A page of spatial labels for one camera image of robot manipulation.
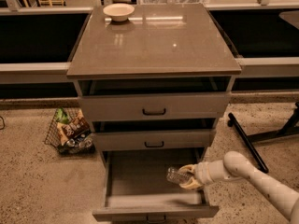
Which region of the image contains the black drawer handle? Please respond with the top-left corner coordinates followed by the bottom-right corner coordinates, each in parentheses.
top-left (142, 108), bottom-right (166, 116)
top-left (144, 141), bottom-right (164, 148)

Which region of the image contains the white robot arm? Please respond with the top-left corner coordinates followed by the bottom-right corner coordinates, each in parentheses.
top-left (178, 151), bottom-right (299, 224)

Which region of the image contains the grey bottom drawer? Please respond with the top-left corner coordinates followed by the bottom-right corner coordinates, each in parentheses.
top-left (93, 147), bottom-right (219, 224)

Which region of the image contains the green snack bag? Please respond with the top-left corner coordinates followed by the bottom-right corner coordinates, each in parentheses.
top-left (55, 108), bottom-right (69, 124)

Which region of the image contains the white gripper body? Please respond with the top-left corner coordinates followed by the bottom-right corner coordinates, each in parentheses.
top-left (194, 160), bottom-right (224, 185)

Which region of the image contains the black wheeled stand base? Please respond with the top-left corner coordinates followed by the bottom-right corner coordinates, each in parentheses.
top-left (227, 102), bottom-right (299, 174)

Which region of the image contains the grey top drawer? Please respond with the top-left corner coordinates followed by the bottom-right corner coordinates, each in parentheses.
top-left (78, 91), bottom-right (231, 121)

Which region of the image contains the wire basket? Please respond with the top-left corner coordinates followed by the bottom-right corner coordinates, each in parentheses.
top-left (44, 107), bottom-right (95, 155)

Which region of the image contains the clear plastic water bottle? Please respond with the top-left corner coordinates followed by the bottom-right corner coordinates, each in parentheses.
top-left (166, 167), bottom-right (191, 185)

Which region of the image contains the black top drawer handle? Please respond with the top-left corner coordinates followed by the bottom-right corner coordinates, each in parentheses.
top-left (142, 108), bottom-right (166, 116)

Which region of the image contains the metal railing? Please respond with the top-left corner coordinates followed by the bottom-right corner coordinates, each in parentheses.
top-left (0, 0), bottom-right (299, 84)

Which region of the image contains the black middle drawer handle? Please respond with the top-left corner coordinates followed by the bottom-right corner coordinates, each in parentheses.
top-left (144, 141), bottom-right (164, 148)

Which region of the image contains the brown snack bag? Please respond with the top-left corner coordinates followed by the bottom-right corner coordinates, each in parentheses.
top-left (57, 110), bottom-right (90, 145)

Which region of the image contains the grey drawer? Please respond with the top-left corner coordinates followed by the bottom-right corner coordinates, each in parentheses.
top-left (92, 119), bottom-right (216, 151)
top-left (93, 147), bottom-right (219, 224)
top-left (78, 91), bottom-right (231, 121)

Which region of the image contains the white ceramic bowl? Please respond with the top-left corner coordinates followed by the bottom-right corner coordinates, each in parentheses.
top-left (103, 3), bottom-right (135, 22)

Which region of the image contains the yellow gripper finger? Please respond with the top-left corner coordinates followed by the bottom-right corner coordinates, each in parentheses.
top-left (180, 177), bottom-right (203, 189)
top-left (178, 164), bottom-right (196, 175)

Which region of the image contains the grey drawer cabinet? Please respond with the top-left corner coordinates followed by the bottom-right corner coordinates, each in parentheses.
top-left (66, 3), bottom-right (243, 170)

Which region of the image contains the grey middle drawer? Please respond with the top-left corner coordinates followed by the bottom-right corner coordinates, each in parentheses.
top-left (92, 119), bottom-right (216, 151)

